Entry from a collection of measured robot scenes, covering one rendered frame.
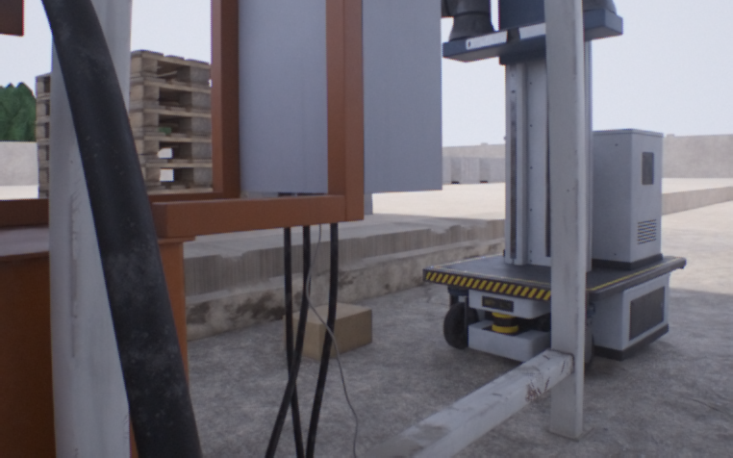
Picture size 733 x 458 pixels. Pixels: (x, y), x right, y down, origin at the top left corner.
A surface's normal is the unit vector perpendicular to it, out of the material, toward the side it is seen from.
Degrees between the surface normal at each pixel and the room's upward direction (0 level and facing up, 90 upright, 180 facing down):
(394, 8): 90
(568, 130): 100
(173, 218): 90
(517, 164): 90
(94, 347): 93
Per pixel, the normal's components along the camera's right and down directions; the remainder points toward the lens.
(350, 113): 0.72, 0.03
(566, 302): -0.69, 0.21
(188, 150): -0.56, 0.04
